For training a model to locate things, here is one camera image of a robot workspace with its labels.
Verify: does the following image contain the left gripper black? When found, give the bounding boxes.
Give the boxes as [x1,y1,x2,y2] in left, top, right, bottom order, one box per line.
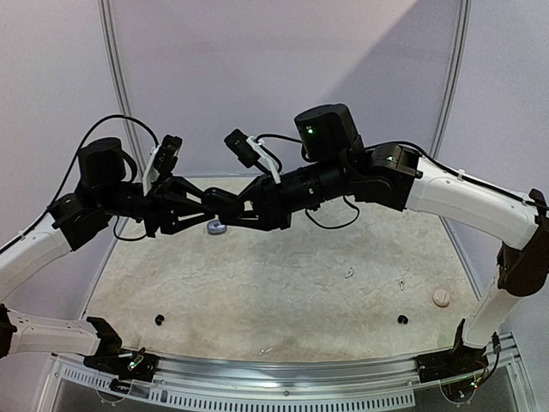
[97,171,220,236]

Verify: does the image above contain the black oval charging case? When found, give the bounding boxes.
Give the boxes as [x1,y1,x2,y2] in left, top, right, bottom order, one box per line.
[202,187,238,215]

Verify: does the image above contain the purple earbud charging case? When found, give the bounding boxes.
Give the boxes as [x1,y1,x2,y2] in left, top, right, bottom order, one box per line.
[207,220,227,235]

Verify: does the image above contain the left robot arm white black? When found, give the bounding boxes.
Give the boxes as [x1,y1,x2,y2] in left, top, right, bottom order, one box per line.
[1,136,215,373]

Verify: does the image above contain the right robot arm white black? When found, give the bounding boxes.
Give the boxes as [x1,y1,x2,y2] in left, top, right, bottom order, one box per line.
[218,104,548,374]

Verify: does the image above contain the pink round charging case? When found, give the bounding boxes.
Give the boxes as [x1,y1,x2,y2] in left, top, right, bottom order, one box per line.
[431,288,451,308]

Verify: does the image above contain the black earbud left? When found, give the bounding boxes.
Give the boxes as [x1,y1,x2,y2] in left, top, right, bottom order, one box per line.
[154,314,165,325]

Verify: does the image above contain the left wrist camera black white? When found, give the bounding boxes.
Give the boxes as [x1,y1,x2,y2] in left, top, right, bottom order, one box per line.
[142,135,184,196]

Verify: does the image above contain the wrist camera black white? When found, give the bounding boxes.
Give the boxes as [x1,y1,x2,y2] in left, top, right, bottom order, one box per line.
[224,129,281,185]
[142,135,184,196]

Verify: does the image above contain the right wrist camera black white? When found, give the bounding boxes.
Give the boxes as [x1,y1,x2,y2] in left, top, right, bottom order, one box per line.
[224,129,281,185]

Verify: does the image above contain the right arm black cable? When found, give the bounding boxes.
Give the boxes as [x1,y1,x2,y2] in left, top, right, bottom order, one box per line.
[256,133,549,211]

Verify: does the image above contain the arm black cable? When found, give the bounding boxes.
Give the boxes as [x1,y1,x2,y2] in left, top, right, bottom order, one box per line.
[256,133,549,211]
[46,113,160,215]

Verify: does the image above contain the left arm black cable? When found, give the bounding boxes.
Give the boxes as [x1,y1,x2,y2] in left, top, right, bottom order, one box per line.
[46,113,160,215]

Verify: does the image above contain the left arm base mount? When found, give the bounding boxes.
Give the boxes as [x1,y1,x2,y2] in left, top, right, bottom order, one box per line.
[83,342,160,383]

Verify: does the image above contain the left aluminium corner post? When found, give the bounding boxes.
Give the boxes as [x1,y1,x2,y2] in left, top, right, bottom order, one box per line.
[97,0,146,177]

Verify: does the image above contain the aluminium corner post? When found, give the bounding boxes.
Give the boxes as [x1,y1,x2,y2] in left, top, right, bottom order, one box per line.
[429,0,471,158]
[97,0,146,177]

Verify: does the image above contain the aluminium front rail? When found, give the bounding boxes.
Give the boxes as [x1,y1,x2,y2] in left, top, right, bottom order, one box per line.
[39,334,535,411]

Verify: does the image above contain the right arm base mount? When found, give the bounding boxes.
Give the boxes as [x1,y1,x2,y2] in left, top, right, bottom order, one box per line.
[415,345,488,383]

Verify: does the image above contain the right aluminium corner post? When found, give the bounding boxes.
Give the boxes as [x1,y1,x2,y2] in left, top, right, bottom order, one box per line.
[429,0,471,158]

